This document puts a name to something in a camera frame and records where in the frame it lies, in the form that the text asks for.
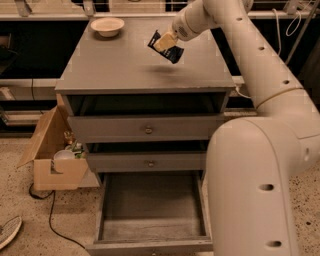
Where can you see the white paper bowl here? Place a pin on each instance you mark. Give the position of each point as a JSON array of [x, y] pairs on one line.
[[107, 27]]

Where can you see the grey top drawer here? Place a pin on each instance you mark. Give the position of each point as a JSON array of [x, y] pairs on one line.
[[142, 128]]

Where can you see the green items in box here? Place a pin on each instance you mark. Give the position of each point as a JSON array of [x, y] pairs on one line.
[[73, 145]]

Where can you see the grey bottom drawer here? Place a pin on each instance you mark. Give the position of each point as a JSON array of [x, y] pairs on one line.
[[151, 214]]

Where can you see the white mesh shoe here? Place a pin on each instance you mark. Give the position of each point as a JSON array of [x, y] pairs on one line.
[[9, 230]]

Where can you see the metal stand pole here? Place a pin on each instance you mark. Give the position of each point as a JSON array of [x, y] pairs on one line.
[[300, 8]]

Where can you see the grey middle drawer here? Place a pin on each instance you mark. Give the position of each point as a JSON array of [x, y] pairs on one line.
[[139, 162]]

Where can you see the grey drawer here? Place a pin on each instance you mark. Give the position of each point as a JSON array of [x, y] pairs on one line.
[[151, 214], [139, 162], [142, 128]]

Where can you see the grey wooden drawer cabinet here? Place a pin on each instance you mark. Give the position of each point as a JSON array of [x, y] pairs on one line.
[[122, 76]]

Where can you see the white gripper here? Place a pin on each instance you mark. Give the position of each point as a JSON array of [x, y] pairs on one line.
[[182, 30]]

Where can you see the open cardboard box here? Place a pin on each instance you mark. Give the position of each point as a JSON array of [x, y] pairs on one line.
[[47, 140]]

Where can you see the white bowl in box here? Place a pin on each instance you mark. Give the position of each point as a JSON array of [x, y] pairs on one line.
[[64, 155]]

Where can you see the dark blue rxbar wrapper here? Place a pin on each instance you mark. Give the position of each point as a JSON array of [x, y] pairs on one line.
[[172, 54]]

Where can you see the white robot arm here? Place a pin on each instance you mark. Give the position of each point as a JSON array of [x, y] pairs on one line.
[[250, 159]]

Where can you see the dark grey side cabinet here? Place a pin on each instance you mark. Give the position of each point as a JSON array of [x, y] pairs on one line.
[[310, 74]]

